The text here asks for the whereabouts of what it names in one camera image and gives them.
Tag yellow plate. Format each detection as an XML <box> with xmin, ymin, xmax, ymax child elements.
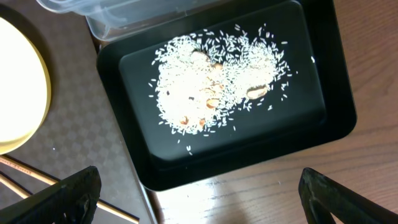
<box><xmin>1</xmin><ymin>17</ymin><xmax>52</xmax><ymax>154</ymax></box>

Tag clear plastic bin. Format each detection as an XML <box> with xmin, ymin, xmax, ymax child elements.
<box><xmin>37</xmin><ymin>0</ymin><xmax>222</xmax><ymax>42</ymax></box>

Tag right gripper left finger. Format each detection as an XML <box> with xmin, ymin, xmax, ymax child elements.
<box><xmin>1</xmin><ymin>166</ymin><xmax>101</xmax><ymax>224</ymax></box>

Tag wooden chopstick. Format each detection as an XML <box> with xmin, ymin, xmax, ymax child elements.
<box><xmin>0</xmin><ymin>174</ymin><xmax>31</xmax><ymax>199</ymax></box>
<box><xmin>1</xmin><ymin>156</ymin><xmax>139</xmax><ymax>224</ymax></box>

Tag right wooden chopstick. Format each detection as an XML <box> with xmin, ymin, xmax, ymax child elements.
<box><xmin>1</xmin><ymin>156</ymin><xmax>139</xmax><ymax>224</ymax></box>

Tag left wooden chopstick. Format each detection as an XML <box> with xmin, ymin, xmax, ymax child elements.
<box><xmin>0</xmin><ymin>174</ymin><xmax>31</xmax><ymax>199</ymax></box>

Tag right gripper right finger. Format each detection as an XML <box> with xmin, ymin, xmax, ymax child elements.
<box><xmin>298</xmin><ymin>167</ymin><xmax>397</xmax><ymax>224</ymax></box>

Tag rice leftovers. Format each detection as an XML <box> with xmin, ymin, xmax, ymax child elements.
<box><xmin>148</xmin><ymin>24</ymin><xmax>294</xmax><ymax>137</ymax></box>

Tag brown serving tray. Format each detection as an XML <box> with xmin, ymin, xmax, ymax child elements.
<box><xmin>5</xmin><ymin>1</ymin><xmax>154</xmax><ymax>223</ymax></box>

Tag black waste tray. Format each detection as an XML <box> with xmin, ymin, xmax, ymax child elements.
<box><xmin>97</xmin><ymin>1</ymin><xmax>357</xmax><ymax>191</ymax></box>

